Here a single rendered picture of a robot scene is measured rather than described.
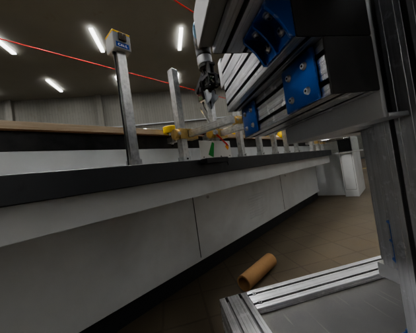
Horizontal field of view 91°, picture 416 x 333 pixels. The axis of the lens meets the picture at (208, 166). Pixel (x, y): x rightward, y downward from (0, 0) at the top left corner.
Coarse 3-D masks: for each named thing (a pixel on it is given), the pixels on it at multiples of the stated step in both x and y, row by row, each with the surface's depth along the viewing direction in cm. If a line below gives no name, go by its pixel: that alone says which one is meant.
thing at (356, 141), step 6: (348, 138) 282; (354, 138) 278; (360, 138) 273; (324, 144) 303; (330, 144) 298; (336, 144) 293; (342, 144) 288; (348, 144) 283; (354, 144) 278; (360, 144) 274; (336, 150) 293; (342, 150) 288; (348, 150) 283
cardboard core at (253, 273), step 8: (264, 256) 123; (272, 256) 123; (256, 264) 114; (264, 264) 116; (272, 264) 120; (248, 272) 107; (256, 272) 109; (264, 272) 112; (240, 280) 108; (248, 280) 103; (256, 280) 106; (240, 288) 106; (248, 288) 103
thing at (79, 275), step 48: (0, 144) 68; (48, 144) 77; (96, 144) 90; (144, 144) 106; (192, 144) 131; (240, 192) 163; (288, 192) 228; (48, 240) 74; (96, 240) 85; (144, 240) 100; (192, 240) 122; (240, 240) 159; (0, 288) 64; (48, 288) 72; (96, 288) 83; (144, 288) 97
